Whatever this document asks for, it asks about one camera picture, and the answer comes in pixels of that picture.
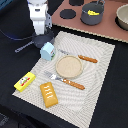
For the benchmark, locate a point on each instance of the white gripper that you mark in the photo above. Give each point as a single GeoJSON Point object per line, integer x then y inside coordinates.
{"type": "Point", "coordinates": [39, 15]}

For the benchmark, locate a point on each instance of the white milk carton toy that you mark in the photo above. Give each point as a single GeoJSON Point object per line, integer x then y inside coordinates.
{"type": "Point", "coordinates": [47, 51]}

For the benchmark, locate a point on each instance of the yellow cheese wedge toy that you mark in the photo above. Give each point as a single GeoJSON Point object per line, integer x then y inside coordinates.
{"type": "Point", "coordinates": [91, 13]}

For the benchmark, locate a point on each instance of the dark grey pot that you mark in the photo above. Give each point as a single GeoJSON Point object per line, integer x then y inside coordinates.
{"type": "Point", "coordinates": [96, 6]}

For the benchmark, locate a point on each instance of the yellow butter box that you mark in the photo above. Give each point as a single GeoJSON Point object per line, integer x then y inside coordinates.
{"type": "Point", "coordinates": [24, 81]}

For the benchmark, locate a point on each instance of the orange bread loaf toy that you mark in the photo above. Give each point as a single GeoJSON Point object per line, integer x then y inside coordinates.
{"type": "Point", "coordinates": [49, 95]}

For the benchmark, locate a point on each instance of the grey saucepan with handle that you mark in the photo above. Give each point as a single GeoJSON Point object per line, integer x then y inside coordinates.
{"type": "Point", "coordinates": [39, 40]}

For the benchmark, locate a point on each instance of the pink toy stove top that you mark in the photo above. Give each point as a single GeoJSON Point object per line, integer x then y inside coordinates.
{"type": "Point", "coordinates": [106, 28]}

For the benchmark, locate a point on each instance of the round wooden plate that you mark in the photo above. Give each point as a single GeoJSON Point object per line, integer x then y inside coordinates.
{"type": "Point", "coordinates": [69, 66]}

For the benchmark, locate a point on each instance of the beige woven placemat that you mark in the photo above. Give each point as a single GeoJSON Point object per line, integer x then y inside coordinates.
{"type": "Point", "coordinates": [75, 106]}

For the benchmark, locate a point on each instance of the beige bowl on stove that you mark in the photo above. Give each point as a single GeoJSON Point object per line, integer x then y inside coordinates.
{"type": "Point", "coordinates": [122, 14]}

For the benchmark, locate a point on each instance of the toy knife wooden handle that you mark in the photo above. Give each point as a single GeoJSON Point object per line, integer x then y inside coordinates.
{"type": "Point", "coordinates": [79, 56]}

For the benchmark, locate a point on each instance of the toy fork wooden handle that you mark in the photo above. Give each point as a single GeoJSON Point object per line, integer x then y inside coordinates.
{"type": "Point", "coordinates": [66, 81]}

